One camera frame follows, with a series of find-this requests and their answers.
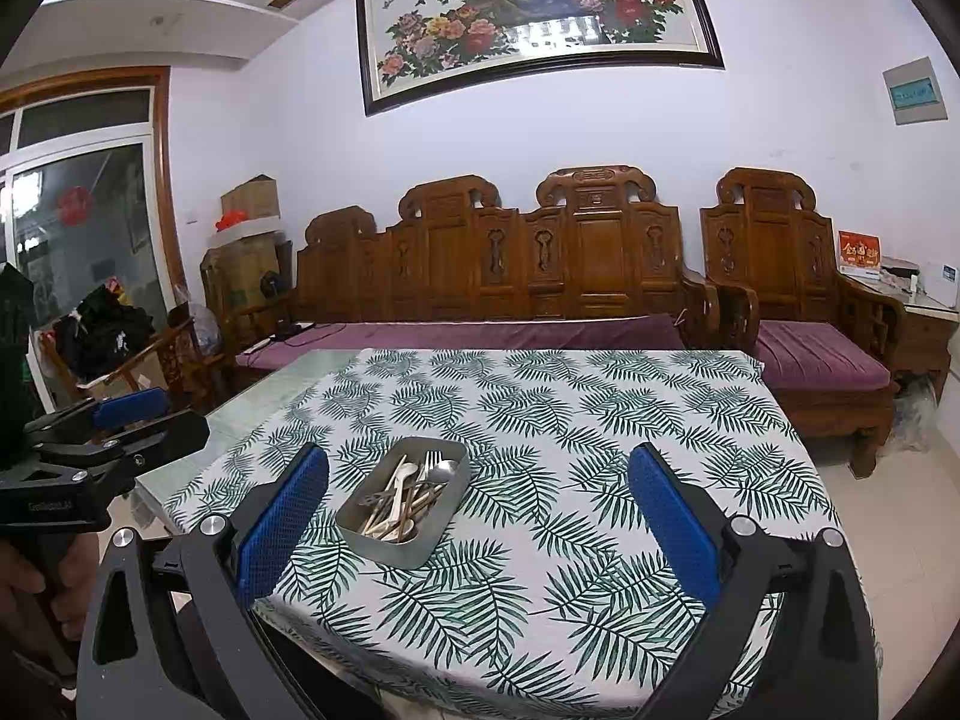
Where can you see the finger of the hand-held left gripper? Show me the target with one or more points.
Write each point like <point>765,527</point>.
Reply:
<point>150,439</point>
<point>131,406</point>

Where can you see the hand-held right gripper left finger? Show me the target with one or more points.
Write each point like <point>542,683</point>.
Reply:
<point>289,517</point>

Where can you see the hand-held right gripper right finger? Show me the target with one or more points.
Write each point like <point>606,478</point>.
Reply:
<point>675,525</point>

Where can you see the white plastic spoon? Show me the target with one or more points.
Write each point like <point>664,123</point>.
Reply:
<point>406,471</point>

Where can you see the metal fork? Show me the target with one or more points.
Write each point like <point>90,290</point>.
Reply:
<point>433,465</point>

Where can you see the rectangular metal tray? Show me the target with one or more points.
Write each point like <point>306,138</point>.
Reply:
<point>450,499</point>

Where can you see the metal spoon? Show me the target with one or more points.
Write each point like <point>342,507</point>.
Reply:
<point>448,466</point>

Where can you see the person's left hand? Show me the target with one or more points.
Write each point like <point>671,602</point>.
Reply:
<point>15,600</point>

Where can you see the wooden chair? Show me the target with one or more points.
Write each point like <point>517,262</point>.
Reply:
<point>176,360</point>

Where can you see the pile of black clothes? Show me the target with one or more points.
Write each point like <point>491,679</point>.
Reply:
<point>97,330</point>

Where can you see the white remote control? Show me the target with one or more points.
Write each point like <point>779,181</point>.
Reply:
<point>255,346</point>

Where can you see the leaf-print tablecloth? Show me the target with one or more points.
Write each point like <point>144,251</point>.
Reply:
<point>562,427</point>

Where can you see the black fan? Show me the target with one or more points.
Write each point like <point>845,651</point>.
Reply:
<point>274,285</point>

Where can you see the red window decoration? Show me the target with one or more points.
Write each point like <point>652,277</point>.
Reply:
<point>73,206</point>

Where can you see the red ornament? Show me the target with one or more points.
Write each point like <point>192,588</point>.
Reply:
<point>229,222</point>

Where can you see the square purple seat cushion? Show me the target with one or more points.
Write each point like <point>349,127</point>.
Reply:
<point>817,356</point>

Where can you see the small cardboard box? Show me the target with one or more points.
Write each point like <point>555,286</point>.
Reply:
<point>251,199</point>

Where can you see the long purple sofa cushion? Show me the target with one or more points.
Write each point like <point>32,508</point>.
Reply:
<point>450,334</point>

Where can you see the clear plastic bag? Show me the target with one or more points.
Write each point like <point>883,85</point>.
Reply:
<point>915,409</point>

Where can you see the carved wooden sofa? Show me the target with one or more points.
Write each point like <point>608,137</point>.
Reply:
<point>592,255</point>

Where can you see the carved wooden armchair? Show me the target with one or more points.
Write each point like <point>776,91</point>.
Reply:
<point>765,240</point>

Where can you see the wooden side table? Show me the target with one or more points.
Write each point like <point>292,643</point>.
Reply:
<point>926,345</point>

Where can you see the red printed calendar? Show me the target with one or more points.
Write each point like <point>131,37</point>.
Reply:
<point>859,255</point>

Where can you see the white printer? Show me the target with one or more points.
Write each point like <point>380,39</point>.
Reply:
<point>900,271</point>

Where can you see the white appliance box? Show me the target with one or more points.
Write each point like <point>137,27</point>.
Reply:
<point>941,285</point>

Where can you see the framed peacock flower painting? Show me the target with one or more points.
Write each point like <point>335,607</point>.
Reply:
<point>540,7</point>

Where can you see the wooden window frame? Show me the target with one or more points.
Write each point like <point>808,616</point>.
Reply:
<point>161,165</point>

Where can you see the grey wall panel box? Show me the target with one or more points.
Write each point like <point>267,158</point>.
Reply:
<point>915,94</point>

